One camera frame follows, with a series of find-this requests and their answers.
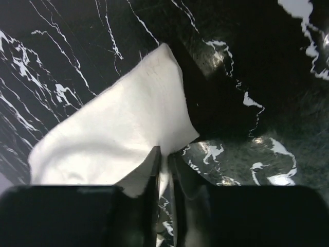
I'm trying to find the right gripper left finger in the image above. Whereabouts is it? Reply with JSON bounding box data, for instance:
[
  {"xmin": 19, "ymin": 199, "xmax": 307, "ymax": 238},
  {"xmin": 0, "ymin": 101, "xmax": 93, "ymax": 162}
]
[{"xmin": 115, "ymin": 146, "xmax": 161, "ymax": 246}]

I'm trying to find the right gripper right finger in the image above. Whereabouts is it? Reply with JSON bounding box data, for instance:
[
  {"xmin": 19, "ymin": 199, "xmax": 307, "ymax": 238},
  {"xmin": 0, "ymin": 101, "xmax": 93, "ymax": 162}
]
[{"xmin": 168, "ymin": 154, "xmax": 211, "ymax": 246}]

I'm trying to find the cream white t shirt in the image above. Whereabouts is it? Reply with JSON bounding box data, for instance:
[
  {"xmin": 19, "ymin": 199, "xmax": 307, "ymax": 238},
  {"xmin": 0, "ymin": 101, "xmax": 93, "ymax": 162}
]
[{"xmin": 27, "ymin": 43, "xmax": 200, "ymax": 242}]

